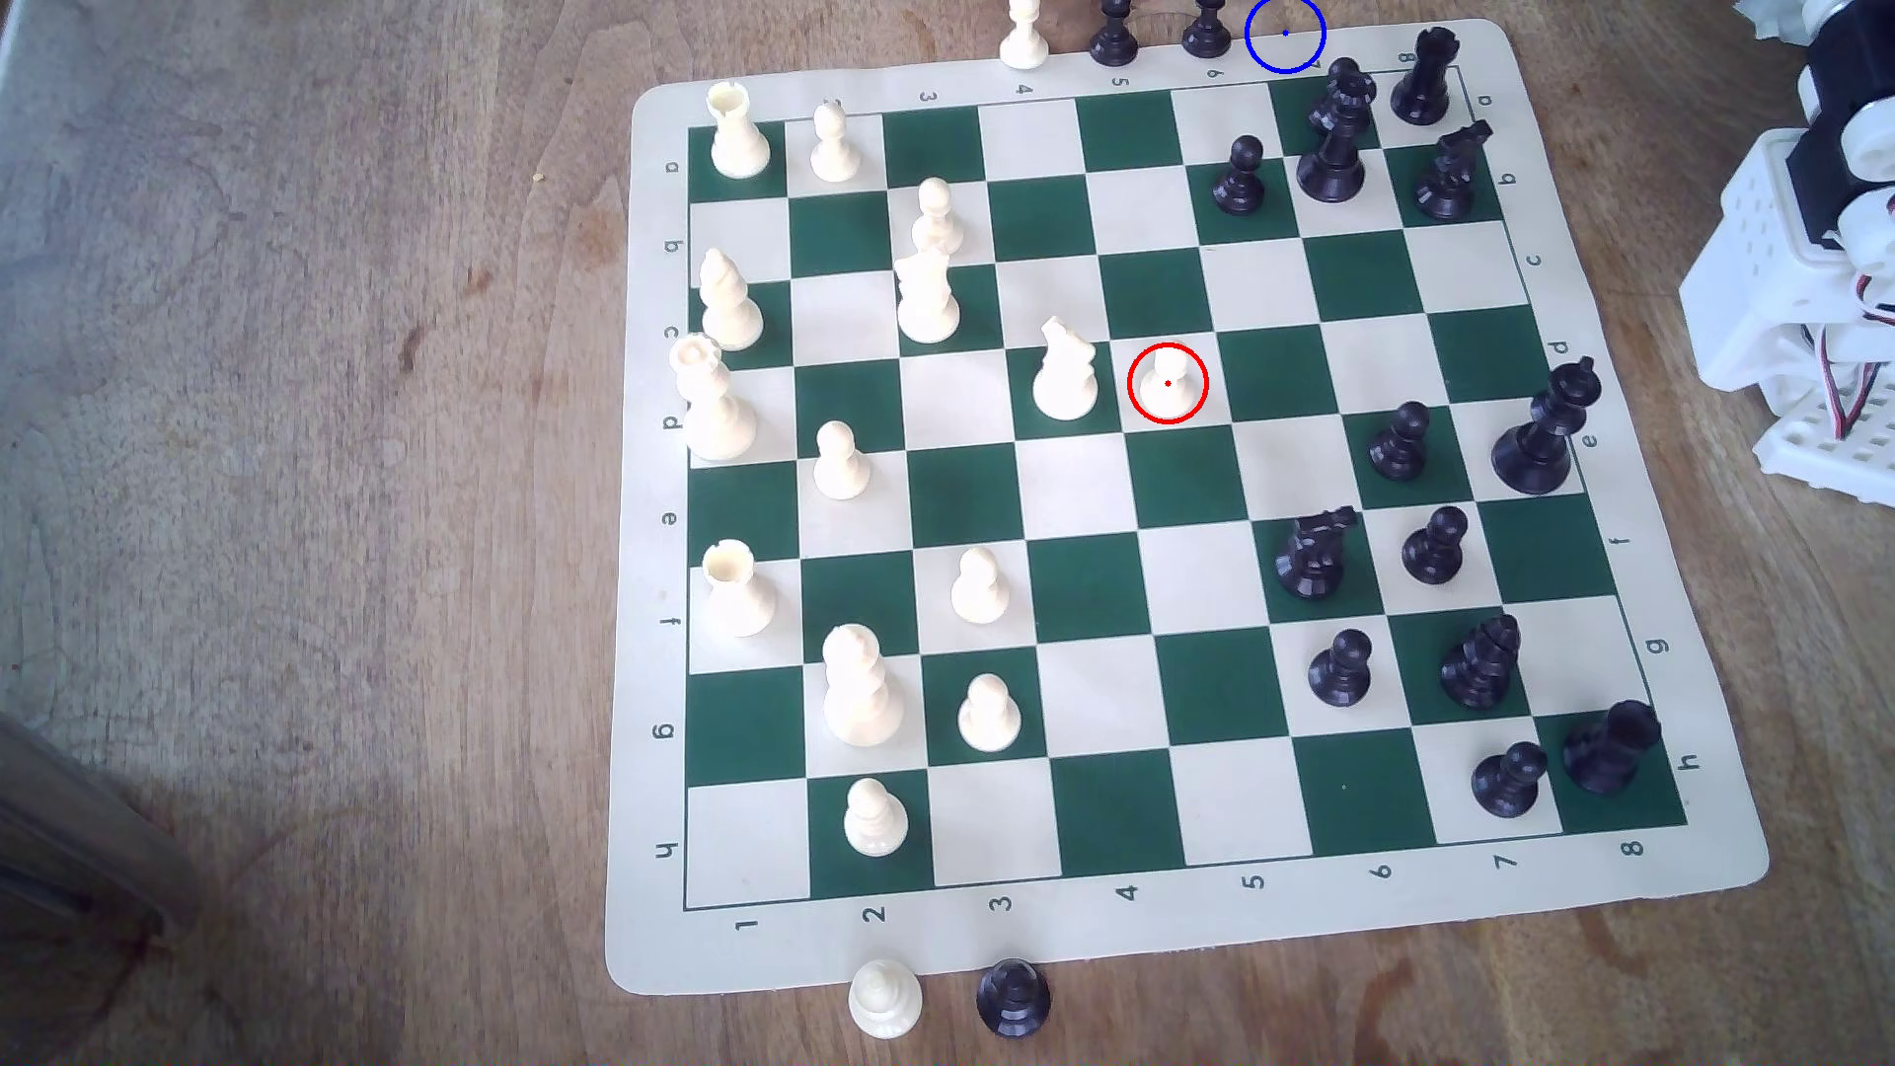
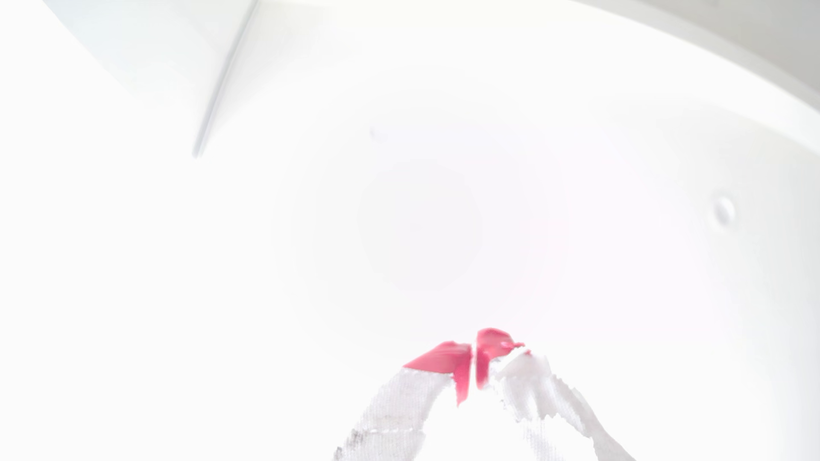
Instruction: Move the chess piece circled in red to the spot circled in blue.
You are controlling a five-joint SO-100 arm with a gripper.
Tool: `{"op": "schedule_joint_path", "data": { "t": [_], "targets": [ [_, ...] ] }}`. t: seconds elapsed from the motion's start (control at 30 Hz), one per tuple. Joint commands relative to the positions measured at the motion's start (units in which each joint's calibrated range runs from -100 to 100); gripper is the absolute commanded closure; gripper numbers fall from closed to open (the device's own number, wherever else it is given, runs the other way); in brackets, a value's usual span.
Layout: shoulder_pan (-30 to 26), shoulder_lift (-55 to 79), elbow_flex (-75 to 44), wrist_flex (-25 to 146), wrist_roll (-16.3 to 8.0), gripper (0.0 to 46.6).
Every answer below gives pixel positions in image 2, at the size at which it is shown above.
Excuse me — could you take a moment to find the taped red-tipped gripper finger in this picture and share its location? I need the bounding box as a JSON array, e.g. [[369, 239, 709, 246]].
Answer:
[[333, 341, 474, 461], [475, 328, 636, 461]]

